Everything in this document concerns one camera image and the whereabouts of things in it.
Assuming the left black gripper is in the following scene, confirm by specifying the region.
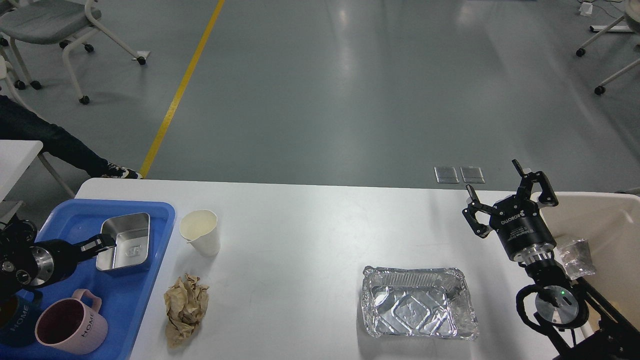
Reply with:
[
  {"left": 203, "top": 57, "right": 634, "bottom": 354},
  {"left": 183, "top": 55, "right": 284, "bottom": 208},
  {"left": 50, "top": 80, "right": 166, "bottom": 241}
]
[{"left": 30, "top": 234, "right": 117, "bottom": 287}]

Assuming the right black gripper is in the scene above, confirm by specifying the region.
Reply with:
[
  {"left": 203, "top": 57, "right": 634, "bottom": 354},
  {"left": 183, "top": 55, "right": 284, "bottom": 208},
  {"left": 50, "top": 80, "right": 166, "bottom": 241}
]
[{"left": 462, "top": 159, "right": 559, "bottom": 262}]

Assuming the steel rectangular tin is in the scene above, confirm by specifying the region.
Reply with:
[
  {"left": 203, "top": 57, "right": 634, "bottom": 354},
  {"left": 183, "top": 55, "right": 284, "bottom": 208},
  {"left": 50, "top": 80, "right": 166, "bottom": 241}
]
[{"left": 95, "top": 212, "right": 151, "bottom": 276}]

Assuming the pink HOME mug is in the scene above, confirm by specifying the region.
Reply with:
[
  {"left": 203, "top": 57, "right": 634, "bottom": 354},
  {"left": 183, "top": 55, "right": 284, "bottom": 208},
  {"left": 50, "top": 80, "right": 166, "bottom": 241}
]
[{"left": 34, "top": 288, "right": 109, "bottom": 355}]

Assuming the dark blue HOME mug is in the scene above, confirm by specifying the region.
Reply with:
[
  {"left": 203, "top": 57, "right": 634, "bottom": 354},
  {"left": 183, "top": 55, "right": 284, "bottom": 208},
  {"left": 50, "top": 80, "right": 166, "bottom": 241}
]
[{"left": 0, "top": 290, "right": 43, "bottom": 347}]

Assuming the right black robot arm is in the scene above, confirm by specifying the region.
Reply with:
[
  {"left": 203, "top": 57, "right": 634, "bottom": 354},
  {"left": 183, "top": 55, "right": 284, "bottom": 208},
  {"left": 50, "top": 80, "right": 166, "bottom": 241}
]
[{"left": 462, "top": 159, "right": 639, "bottom": 360}]

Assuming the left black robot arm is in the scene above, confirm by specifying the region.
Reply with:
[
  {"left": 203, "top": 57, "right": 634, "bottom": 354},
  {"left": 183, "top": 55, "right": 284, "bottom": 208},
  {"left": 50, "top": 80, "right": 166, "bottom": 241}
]
[{"left": 0, "top": 215, "right": 117, "bottom": 304}]

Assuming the right metal floor plate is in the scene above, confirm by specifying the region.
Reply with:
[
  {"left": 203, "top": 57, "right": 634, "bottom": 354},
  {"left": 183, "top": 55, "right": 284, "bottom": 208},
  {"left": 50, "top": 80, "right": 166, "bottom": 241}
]
[{"left": 460, "top": 166, "right": 486, "bottom": 183}]

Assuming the metal floor plate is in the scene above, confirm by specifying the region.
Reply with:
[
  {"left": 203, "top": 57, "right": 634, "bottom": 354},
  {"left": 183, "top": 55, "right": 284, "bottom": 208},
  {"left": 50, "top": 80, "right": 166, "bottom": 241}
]
[
  {"left": 460, "top": 166, "right": 486, "bottom": 183},
  {"left": 434, "top": 166, "right": 460, "bottom": 184}
]

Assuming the blue plastic tray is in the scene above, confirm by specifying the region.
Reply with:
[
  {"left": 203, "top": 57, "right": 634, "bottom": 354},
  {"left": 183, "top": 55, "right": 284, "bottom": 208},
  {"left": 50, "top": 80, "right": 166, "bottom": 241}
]
[{"left": 0, "top": 199, "right": 176, "bottom": 360}]

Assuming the crumpled clear plastic wrap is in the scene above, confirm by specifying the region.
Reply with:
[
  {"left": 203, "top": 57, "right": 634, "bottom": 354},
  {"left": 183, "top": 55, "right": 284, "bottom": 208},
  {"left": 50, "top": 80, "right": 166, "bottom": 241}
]
[{"left": 555, "top": 235, "right": 597, "bottom": 280}]

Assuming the left metal floor plate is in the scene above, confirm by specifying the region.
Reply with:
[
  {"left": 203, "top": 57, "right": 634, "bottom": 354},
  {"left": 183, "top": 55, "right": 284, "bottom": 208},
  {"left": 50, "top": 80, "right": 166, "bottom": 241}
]
[{"left": 434, "top": 166, "right": 460, "bottom": 184}]

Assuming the beige plastic bin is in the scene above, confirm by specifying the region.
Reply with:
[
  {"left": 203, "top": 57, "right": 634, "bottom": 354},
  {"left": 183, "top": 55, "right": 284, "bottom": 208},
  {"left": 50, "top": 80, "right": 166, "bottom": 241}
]
[{"left": 541, "top": 192, "right": 640, "bottom": 360}]

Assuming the white paper cup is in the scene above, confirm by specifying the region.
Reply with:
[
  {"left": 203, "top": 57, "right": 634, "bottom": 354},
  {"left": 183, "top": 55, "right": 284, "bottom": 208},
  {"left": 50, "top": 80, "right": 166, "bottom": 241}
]
[{"left": 179, "top": 209, "right": 221, "bottom": 257}]

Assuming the crumpled brown paper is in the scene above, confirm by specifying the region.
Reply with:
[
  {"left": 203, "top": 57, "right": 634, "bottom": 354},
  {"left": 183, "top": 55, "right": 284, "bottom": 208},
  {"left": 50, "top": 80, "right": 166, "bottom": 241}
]
[{"left": 163, "top": 273, "right": 210, "bottom": 349}]

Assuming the white side table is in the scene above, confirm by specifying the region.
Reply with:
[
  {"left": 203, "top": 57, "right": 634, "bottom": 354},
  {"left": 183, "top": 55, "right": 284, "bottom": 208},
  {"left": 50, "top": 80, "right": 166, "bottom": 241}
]
[{"left": 0, "top": 140, "right": 76, "bottom": 223}]

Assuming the aluminium foil tray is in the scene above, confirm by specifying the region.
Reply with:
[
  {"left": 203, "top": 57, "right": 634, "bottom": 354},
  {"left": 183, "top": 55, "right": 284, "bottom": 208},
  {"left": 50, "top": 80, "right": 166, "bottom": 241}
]
[{"left": 360, "top": 266, "right": 479, "bottom": 341}]

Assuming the person in dark trousers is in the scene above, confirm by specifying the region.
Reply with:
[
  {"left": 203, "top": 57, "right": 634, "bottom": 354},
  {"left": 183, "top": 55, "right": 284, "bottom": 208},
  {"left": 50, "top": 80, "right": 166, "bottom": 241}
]
[{"left": 0, "top": 95, "right": 143, "bottom": 179}]

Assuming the brown paper in bin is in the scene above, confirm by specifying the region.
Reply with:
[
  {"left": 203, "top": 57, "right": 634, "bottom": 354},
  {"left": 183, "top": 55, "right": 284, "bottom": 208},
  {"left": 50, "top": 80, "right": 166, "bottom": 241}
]
[{"left": 598, "top": 300, "right": 640, "bottom": 350}]

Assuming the white floor power adapter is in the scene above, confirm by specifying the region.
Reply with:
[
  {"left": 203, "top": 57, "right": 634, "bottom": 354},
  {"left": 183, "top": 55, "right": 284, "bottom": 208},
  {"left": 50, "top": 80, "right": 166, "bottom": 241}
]
[{"left": 578, "top": 1, "right": 594, "bottom": 18}]

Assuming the grey office chair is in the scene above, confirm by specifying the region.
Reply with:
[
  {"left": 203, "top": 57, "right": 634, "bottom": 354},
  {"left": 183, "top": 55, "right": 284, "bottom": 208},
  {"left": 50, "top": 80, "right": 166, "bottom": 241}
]
[{"left": 0, "top": 0, "right": 147, "bottom": 105}]

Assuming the white chair base right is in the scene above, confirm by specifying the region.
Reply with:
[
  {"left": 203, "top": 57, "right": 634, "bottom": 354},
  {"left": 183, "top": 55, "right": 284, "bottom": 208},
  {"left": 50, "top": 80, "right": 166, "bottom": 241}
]
[{"left": 575, "top": 0, "right": 640, "bottom": 96}]

